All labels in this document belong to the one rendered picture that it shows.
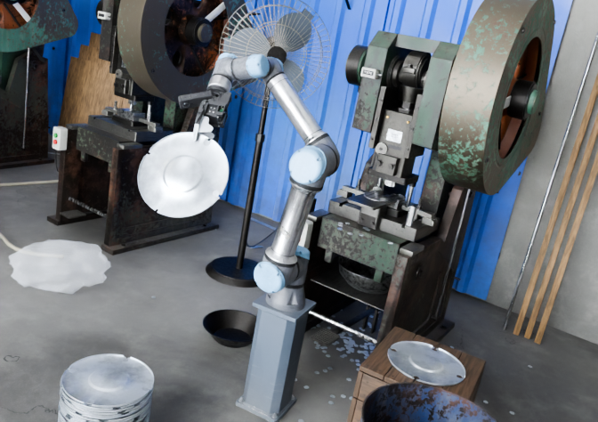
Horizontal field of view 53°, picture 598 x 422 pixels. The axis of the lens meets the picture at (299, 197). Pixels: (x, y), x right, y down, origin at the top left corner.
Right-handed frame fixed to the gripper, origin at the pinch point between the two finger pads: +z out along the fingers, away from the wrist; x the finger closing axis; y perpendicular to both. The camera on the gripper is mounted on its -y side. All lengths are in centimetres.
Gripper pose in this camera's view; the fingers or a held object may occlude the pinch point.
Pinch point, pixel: (194, 138)
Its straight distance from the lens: 195.2
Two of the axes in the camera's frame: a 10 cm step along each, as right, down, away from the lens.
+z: -2.1, 8.5, -4.9
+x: -0.4, 4.9, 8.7
